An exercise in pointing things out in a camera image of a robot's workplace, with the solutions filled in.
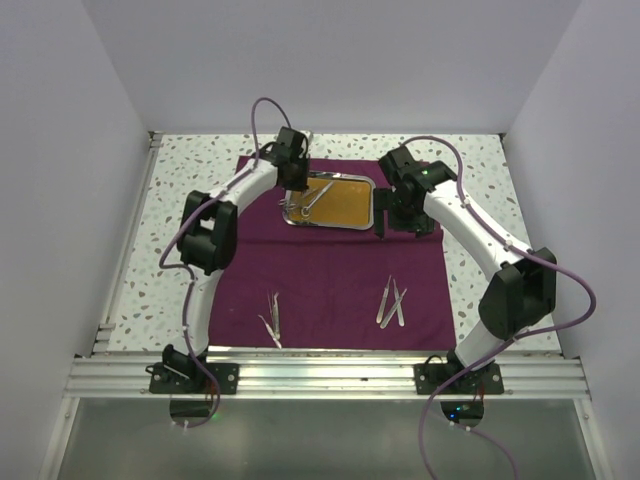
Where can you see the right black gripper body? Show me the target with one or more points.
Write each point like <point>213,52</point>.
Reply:
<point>409,217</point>

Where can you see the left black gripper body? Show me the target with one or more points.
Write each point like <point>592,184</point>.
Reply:
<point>298,178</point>

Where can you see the steel scissors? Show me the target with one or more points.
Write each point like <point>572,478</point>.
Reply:
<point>294,200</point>

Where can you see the steel tray yellow liner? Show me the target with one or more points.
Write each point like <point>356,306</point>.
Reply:
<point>347,205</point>

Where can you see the steel scalpel handle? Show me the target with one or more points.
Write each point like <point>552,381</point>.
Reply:
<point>383,301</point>
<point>386,319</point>
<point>399,314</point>

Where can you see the steel tweezers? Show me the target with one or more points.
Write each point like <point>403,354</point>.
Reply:
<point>270,299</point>
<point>277,314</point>
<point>274,337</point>

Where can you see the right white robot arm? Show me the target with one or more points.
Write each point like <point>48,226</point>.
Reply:
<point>521,282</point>

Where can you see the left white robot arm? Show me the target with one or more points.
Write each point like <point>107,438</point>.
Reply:
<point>207,242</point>

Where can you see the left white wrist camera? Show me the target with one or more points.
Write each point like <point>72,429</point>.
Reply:
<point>309,135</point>

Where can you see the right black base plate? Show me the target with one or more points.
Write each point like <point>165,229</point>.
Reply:
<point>448,377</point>

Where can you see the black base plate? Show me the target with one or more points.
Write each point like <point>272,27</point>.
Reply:
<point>448,377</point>
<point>215,377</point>

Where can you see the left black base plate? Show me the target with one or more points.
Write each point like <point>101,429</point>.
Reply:
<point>215,377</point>

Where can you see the aluminium left rail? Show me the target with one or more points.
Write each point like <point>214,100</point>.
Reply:
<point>108,320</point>

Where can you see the aluminium rail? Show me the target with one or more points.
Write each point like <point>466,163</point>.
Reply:
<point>341,375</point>
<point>108,320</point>

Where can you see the aluminium front rail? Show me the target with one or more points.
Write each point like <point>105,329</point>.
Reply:
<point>341,375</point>

